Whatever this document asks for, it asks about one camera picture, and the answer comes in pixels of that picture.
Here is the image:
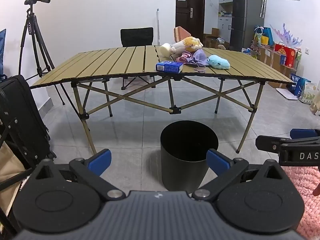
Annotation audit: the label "light blue plush toy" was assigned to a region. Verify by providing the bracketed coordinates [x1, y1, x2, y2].
[207, 55, 231, 69]

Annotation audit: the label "purple knitted cloth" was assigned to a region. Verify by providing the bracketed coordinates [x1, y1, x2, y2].
[187, 49, 209, 73]

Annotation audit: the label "blue tissue box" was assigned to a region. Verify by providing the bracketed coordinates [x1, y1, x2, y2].
[155, 61, 183, 74]

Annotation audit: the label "yellow white plush toy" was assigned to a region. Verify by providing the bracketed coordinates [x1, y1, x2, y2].
[169, 36, 203, 56]

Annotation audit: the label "pink satin bow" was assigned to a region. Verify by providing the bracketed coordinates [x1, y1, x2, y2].
[176, 51, 193, 64]

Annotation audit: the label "black trash bin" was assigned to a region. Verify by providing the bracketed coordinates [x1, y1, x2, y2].
[160, 120, 219, 193]

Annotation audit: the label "right hand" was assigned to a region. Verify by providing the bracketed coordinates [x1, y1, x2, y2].
[312, 185, 320, 196]

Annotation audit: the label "pink fuzzy sleeve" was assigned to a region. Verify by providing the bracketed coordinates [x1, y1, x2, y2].
[283, 167, 319, 239]

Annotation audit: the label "red gift box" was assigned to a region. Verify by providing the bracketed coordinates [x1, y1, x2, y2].
[274, 43, 298, 68]

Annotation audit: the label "cardboard boxes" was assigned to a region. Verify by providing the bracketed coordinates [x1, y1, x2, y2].
[258, 46, 295, 79]

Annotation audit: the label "black suitcase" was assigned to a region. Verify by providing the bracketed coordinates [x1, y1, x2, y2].
[1, 75, 56, 169]

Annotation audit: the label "folding camping table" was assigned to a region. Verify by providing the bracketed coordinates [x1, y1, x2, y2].
[31, 46, 292, 153]

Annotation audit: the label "black folding chair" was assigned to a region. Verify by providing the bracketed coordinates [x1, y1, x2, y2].
[120, 27, 154, 90]

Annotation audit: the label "layered cake sponge toy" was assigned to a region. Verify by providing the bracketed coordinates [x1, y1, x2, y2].
[173, 26, 191, 42]

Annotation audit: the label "grey refrigerator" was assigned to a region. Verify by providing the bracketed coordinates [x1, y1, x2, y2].
[229, 0, 264, 51]

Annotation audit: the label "white mop pole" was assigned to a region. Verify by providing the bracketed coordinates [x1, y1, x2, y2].
[156, 8, 160, 46]

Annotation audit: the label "dark entrance door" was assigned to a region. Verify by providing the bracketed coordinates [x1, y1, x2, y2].
[175, 0, 205, 41]

